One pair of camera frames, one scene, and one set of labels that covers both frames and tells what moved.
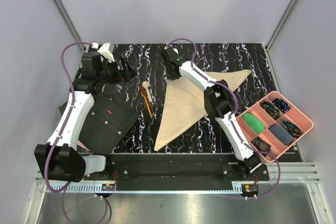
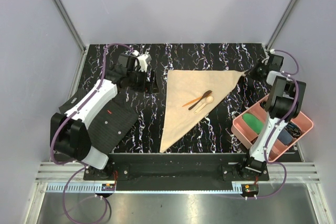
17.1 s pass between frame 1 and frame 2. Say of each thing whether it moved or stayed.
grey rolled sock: stayed
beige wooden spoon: moved
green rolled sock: stayed
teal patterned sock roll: stayed
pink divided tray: stayed
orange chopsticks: moved
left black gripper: moved
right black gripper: moved
